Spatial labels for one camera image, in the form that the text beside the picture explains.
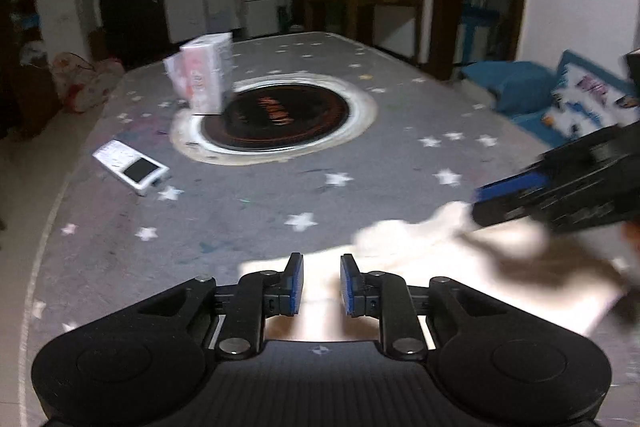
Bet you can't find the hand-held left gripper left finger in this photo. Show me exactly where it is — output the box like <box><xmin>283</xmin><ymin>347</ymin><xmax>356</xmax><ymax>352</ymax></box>
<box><xmin>136</xmin><ymin>253</ymin><xmax>305</xmax><ymax>361</ymax></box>

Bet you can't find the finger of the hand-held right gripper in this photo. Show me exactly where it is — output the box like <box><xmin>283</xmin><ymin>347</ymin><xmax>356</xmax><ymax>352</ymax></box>
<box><xmin>473</xmin><ymin>161</ymin><xmax>552</xmax><ymax>229</ymax></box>

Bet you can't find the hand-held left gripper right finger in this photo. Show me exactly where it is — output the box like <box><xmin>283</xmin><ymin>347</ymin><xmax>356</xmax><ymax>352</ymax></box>
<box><xmin>340</xmin><ymin>253</ymin><xmax>507</xmax><ymax>361</ymax></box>

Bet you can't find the white cloth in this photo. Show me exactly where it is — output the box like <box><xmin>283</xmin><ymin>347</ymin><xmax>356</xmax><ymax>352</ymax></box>
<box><xmin>240</xmin><ymin>201</ymin><xmax>632</xmax><ymax>344</ymax></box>

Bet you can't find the grey star tablecloth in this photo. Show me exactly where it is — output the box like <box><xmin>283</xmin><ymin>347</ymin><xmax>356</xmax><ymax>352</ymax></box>
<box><xmin>20</xmin><ymin>31</ymin><xmax>640</xmax><ymax>427</ymax></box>

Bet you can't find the blue cushion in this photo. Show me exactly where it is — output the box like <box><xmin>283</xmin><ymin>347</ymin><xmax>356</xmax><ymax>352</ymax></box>
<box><xmin>460</xmin><ymin>59</ymin><xmax>559</xmax><ymax>116</ymax></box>

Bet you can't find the black round induction hob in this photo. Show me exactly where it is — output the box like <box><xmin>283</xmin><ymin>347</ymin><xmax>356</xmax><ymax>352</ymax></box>
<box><xmin>170</xmin><ymin>72</ymin><xmax>379</xmax><ymax>166</ymax></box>

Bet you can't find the blue small table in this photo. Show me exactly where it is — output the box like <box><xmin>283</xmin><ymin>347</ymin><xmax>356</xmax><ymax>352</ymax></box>
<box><xmin>458</xmin><ymin>4</ymin><xmax>501</xmax><ymax>68</ymax></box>

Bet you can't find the white flat device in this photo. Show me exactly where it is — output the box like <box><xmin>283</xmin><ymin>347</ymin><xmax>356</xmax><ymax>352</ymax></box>
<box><xmin>92</xmin><ymin>139</ymin><xmax>171</xmax><ymax>197</ymax></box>

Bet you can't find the white tissue pack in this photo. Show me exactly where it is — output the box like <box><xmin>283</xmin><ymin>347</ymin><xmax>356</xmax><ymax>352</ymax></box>
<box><xmin>162</xmin><ymin>32</ymin><xmax>235</xmax><ymax>116</ymax></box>

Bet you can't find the red and white bag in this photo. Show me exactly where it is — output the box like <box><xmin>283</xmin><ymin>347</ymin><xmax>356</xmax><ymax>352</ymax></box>
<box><xmin>50</xmin><ymin>52</ymin><xmax>126</xmax><ymax>113</ymax></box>

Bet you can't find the dark door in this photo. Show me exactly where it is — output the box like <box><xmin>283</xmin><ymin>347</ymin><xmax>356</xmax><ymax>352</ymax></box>
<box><xmin>93</xmin><ymin>0</ymin><xmax>171</xmax><ymax>68</ymax></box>

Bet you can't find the dark wooden shelf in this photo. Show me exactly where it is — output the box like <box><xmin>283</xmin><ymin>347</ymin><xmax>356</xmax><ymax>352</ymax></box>
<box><xmin>0</xmin><ymin>0</ymin><xmax>61</xmax><ymax>140</ymax></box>

